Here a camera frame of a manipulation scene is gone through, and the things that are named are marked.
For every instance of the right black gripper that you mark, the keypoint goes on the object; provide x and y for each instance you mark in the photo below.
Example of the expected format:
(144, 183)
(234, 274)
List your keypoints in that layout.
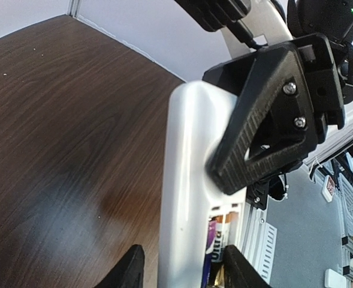
(272, 125)

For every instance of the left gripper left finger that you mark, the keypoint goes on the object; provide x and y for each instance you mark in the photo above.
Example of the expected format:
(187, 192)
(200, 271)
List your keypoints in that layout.
(128, 272)

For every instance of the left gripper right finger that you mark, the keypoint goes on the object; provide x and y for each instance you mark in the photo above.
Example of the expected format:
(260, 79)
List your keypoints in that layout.
(238, 272)

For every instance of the blue purple battery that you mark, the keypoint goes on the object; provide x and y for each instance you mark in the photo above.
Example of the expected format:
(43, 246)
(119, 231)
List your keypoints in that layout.
(212, 264)

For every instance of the white remote control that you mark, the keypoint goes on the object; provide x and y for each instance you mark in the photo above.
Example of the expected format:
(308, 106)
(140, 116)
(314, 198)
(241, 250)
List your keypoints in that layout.
(198, 115)

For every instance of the gold battery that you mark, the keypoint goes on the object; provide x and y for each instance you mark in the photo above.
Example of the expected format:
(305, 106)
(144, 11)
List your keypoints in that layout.
(225, 227)

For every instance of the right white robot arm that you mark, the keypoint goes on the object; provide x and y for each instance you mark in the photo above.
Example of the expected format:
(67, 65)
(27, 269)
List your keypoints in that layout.
(334, 19)

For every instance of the white perforated tray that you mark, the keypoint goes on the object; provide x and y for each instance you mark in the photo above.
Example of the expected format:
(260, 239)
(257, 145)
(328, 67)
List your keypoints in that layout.
(265, 254)

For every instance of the red white card box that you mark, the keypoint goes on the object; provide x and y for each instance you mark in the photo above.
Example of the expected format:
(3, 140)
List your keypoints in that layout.
(328, 189)

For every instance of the white small box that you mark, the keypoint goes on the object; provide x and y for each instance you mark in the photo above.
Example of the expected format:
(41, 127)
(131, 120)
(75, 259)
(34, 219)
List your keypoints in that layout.
(333, 279)

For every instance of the front aluminium rail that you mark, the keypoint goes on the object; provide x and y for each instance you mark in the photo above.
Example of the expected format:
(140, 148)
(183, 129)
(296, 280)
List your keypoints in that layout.
(252, 235)

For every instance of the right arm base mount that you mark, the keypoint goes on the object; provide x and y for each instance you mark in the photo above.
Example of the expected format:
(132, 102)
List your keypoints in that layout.
(274, 188)

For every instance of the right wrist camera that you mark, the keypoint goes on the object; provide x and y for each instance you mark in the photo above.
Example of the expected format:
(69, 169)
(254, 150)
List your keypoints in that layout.
(213, 15)

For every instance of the left aluminium frame post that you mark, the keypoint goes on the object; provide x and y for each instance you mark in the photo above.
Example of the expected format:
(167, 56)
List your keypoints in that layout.
(73, 7)

